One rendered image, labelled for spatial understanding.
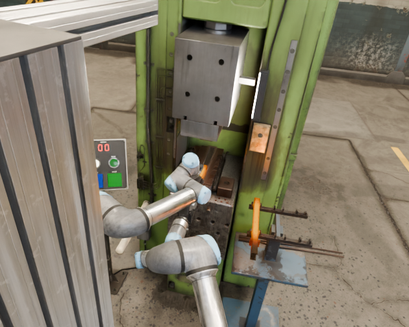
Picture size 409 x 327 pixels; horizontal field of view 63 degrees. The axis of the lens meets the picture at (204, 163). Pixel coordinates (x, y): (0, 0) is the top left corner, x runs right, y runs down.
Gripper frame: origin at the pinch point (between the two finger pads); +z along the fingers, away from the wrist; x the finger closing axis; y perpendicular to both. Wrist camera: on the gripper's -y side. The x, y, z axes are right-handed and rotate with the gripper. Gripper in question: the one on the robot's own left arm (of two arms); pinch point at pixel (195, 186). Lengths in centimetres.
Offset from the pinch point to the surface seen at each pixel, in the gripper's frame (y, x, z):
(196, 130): -21.5, -3.7, -23.2
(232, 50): -42, 10, -60
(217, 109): -27.9, 6.3, -34.7
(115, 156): -3.7, -45.9, -10.7
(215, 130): -22.3, 6.2, -24.5
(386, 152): -205, 204, 230
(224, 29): -62, 2, -54
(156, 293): 51, -22, 87
